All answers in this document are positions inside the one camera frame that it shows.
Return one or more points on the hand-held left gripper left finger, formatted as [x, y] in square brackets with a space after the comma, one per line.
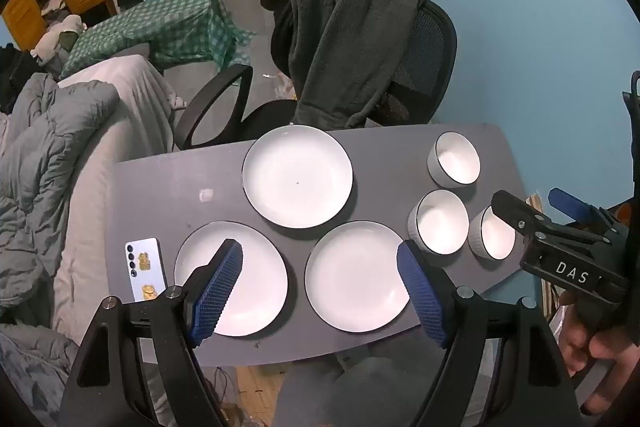
[217, 289]

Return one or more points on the black clothes pile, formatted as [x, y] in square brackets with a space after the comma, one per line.
[15, 72]

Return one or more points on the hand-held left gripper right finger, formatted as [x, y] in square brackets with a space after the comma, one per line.
[422, 297]

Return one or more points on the white smartphone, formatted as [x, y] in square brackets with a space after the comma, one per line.
[145, 269]

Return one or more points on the person's right hand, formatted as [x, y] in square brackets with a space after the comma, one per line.
[580, 347]

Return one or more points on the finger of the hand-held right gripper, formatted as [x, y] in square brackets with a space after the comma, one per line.
[510, 207]
[567, 204]

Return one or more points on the black mesh office chair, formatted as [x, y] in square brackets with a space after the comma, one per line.
[430, 57]

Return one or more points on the white plate with black rim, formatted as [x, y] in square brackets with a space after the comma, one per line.
[260, 287]
[357, 277]
[297, 177]

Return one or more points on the grey duvet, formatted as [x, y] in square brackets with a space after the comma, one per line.
[45, 147]

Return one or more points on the beige bed sheet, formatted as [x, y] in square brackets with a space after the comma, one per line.
[135, 97]

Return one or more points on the white ribbed bowl black rim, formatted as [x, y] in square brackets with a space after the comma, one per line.
[495, 234]
[455, 157]
[442, 222]

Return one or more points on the dark grey fleece robe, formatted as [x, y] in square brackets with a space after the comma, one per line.
[345, 32]

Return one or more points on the green checkered tablecloth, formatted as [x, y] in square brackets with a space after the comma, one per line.
[165, 27]

